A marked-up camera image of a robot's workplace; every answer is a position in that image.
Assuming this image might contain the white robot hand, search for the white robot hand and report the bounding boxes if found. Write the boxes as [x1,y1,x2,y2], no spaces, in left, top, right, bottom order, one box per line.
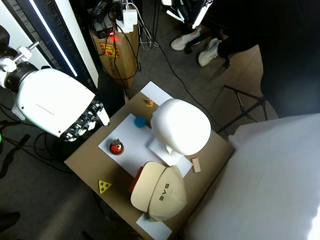
[11,67,111,143]

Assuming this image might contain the beige baseball cap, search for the beige baseball cap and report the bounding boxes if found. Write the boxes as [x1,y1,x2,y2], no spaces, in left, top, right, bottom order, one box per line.
[130,161,188,223]

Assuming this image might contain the white mannequin head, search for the white mannequin head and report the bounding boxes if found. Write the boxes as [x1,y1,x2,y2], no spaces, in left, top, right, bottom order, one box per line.
[145,98,212,167]

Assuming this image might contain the white panel with light strip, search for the white panel with light strip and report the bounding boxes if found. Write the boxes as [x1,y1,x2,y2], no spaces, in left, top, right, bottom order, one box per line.
[0,0,100,89]

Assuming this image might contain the brown cardboard box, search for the brown cardboard box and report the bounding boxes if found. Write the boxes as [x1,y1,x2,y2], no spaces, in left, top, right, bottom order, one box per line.
[91,24,140,88]

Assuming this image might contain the red bird toy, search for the red bird toy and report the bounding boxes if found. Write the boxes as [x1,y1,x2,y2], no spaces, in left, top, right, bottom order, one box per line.
[109,138,125,156]

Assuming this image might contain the large white paper sheet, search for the large white paper sheet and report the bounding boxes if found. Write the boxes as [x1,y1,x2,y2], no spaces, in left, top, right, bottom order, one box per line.
[98,113,194,179]

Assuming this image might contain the blue cylinder block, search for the blue cylinder block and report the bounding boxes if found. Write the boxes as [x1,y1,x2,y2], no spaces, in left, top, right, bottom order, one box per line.
[134,116,147,129]

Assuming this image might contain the yellow triangle with holes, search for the yellow triangle with holes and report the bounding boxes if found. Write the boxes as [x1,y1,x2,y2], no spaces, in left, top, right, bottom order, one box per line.
[97,179,112,195]

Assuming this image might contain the white power strip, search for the white power strip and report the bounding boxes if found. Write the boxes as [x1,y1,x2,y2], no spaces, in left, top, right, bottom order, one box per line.
[115,19,135,34]

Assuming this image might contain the small white paper sheet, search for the small white paper sheet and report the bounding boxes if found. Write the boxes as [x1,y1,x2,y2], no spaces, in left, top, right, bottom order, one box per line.
[139,81,175,106]
[136,212,173,240]

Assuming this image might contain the black power supply unit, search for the black power supply unit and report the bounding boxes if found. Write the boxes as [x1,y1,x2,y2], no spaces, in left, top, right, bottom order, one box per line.
[92,0,116,19]

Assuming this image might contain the white power adapter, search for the white power adapter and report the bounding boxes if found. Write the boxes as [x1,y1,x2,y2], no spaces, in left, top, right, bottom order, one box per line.
[122,9,139,27]

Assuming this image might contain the red rectangular block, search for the red rectangular block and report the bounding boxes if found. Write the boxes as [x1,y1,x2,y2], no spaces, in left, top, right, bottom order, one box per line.
[128,166,144,194]

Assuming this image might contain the person's white shoe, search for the person's white shoe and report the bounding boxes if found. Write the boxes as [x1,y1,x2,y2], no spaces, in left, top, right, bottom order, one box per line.
[197,38,222,67]
[170,28,202,52]

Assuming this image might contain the plain wooden block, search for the plain wooden block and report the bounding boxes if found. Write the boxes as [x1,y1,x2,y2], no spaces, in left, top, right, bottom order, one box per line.
[191,157,202,173]

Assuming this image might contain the black chair base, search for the black chair base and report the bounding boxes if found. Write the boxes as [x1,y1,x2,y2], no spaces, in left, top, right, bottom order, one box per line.
[184,27,231,69]

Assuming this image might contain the black tripod stand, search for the black tripod stand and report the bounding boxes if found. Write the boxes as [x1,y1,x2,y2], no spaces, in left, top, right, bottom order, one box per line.
[216,84,269,134]

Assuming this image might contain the white backdrop cloth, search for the white backdrop cloth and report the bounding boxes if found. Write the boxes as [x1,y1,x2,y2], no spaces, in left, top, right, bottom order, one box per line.
[183,112,320,240]

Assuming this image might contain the black floor cable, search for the black floor cable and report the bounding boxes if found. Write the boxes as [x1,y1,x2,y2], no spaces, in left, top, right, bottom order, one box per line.
[152,0,216,111]

